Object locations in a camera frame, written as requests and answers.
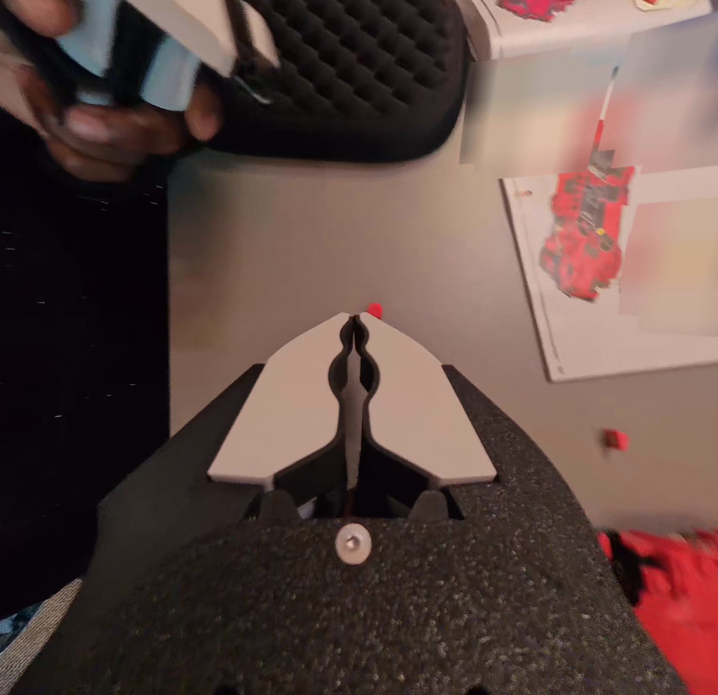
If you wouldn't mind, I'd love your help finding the person's left hand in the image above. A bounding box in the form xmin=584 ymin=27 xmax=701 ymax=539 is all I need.
xmin=0 ymin=0 xmax=226 ymax=181

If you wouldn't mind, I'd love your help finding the open lego instruction booklet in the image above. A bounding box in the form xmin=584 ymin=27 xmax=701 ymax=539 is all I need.
xmin=501 ymin=162 xmax=718 ymax=383

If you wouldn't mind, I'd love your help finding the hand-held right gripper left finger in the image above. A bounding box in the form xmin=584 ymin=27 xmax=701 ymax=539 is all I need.
xmin=208 ymin=313 xmax=356 ymax=505

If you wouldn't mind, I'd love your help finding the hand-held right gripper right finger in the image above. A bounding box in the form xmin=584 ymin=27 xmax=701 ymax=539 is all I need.
xmin=357 ymin=312 xmax=499 ymax=506

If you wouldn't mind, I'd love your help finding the black foam-lined case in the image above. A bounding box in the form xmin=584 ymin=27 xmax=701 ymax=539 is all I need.
xmin=193 ymin=0 xmax=471 ymax=164

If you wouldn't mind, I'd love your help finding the person's black clothing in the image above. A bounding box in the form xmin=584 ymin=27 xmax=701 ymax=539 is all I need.
xmin=0 ymin=109 xmax=171 ymax=620

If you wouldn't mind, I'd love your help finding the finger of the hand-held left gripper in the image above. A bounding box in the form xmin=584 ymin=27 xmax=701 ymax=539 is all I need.
xmin=238 ymin=2 xmax=281 ymax=70
xmin=104 ymin=0 xmax=239 ymax=79

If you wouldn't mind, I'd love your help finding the blue patterned shoe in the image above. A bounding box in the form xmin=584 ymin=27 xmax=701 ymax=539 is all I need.
xmin=0 ymin=578 xmax=82 ymax=665

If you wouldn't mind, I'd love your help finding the red lego car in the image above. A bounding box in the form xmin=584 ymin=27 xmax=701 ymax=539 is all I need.
xmin=596 ymin=528 xmax=718 ymax=695

